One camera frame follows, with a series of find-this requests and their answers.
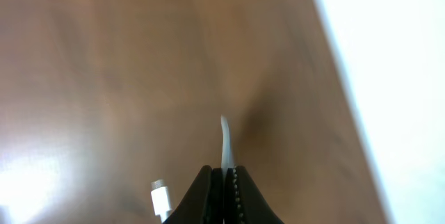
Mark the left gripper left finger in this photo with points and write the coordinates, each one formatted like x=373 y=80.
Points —
x=203 y=201

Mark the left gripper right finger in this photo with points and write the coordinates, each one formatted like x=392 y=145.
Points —
x=243 y=201

